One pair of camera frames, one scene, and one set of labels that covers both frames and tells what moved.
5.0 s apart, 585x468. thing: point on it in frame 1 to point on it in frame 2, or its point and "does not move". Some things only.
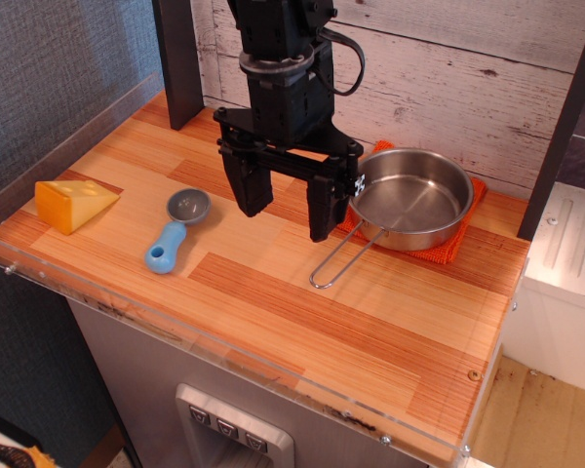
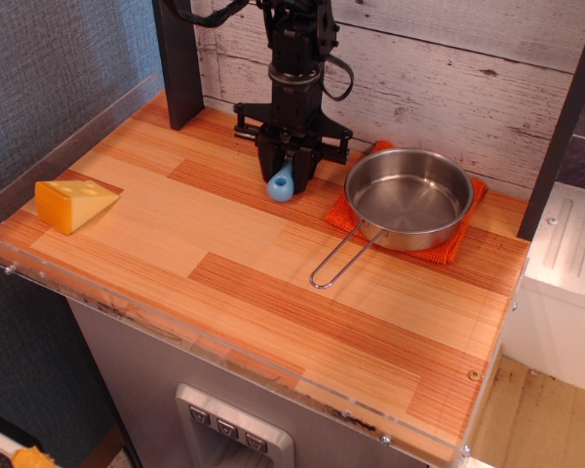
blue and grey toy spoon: (184, 207) to (281, 184)
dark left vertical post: (180, 60) does not move
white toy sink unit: (556, 323) does not move
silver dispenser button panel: (220, 435) does not move
